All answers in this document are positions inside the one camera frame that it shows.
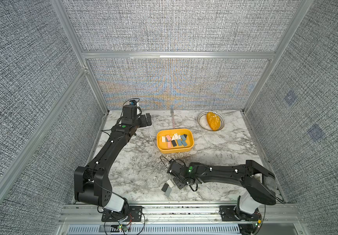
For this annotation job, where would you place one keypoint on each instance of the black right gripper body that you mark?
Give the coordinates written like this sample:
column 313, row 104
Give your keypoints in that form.
column 179, row 183

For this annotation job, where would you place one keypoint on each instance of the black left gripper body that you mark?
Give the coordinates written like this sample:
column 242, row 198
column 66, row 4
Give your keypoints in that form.
column 143, row 123

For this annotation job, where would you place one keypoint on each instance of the grey eraser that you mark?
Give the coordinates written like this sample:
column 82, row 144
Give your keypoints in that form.
column 168, row 191

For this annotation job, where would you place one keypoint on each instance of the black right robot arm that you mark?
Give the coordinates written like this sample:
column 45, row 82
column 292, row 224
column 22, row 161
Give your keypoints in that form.
column 259, row 182

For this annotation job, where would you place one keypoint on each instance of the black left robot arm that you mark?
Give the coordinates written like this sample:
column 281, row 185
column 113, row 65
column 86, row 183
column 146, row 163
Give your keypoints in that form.
column 91, row 182

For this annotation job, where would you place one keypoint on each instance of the yellow plastic storage box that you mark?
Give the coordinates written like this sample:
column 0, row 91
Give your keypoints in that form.
column 163, row 146

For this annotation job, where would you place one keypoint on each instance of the white patterned plate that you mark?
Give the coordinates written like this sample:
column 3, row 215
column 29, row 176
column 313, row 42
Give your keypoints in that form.
column 203, row 121

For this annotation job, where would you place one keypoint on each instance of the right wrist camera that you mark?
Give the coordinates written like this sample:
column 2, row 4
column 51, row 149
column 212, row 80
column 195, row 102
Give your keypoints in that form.
column 177, row 169

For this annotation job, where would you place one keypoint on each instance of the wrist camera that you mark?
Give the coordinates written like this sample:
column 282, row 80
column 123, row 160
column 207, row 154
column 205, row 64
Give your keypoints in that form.
column 177, row 169
column 131, row 111

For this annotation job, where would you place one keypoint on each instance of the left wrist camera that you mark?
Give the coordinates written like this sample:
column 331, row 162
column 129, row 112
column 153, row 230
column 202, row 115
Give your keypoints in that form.
column 131, row 111

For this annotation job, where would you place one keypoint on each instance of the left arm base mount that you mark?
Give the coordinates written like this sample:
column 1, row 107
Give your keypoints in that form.
column 129, row 213

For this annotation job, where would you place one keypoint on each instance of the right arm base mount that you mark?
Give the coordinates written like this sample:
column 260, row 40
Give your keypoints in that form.
column 233, row 213

